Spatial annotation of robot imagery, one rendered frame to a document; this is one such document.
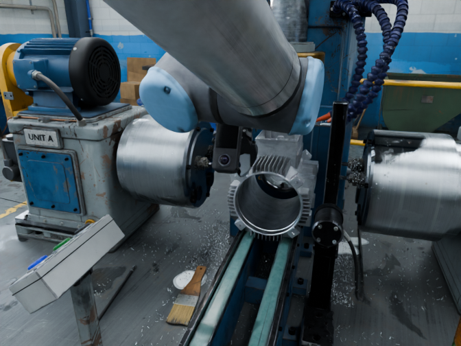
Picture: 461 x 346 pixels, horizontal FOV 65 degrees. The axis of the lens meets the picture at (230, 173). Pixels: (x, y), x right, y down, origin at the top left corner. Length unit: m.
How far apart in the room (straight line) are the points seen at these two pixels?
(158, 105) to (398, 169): 0.53
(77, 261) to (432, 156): 0.70
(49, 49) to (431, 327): 1.12
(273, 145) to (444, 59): 5.23
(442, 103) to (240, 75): 4.71
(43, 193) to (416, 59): 5.42
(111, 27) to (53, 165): 6.68
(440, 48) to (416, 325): 5.27
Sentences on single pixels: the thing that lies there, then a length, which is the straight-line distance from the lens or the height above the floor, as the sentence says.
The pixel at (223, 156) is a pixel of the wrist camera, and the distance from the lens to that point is 0.64.
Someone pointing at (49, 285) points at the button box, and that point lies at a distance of 0.56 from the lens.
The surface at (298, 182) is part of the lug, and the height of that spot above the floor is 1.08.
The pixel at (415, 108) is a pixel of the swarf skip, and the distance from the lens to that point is 4.95.
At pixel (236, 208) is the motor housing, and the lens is 0.85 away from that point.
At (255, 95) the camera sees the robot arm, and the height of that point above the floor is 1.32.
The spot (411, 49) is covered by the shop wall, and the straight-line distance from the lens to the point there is 5.94.
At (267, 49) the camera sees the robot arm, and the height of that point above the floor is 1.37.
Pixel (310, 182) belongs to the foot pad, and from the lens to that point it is 0.83.
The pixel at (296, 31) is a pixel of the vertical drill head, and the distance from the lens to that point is 0.89.
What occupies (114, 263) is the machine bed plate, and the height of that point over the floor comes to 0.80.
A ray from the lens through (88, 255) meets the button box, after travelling 0.61.
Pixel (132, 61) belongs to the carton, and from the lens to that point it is 7.16.
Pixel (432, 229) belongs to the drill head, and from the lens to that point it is 0.89.
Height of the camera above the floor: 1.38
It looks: 21 degrees down
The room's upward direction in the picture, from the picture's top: straight up
